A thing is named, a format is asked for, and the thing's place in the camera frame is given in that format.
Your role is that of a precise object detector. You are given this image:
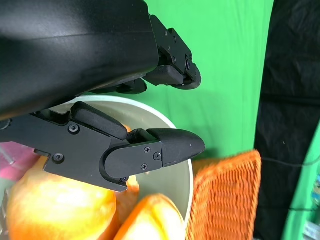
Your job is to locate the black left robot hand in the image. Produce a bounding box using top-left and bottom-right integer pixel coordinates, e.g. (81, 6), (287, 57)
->
(0, 0), (206, 193)

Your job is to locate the magenta striped cake slice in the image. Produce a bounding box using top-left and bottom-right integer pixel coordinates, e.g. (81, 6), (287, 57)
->
(0, 142), (43, 181)

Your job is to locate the orange striped round bun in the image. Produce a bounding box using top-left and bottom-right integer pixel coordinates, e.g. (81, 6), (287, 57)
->
(6, 154), (118, 240)

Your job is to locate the grey-green bowl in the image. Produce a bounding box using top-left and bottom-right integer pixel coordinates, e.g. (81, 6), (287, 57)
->
(49, 94), (195, 226)

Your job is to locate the orange wicker basket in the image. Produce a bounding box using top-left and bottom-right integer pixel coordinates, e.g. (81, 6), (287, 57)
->
(186, 149), (263, 240)

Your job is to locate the green tablecloth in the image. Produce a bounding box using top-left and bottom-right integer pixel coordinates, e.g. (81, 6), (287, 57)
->
(79, 0), (275, 163)

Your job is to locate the green printed cloth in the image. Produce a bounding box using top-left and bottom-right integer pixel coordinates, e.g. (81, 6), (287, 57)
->
(284, 124), (320, 240)

